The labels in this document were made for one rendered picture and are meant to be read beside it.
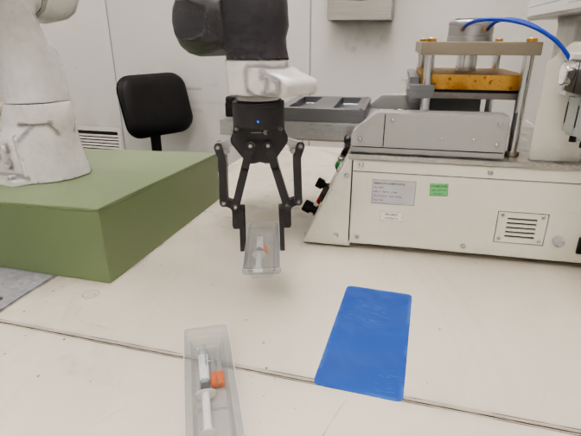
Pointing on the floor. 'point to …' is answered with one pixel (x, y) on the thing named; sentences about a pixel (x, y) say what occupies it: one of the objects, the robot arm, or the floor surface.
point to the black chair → (154, 105)
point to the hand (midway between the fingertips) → (262, 229)
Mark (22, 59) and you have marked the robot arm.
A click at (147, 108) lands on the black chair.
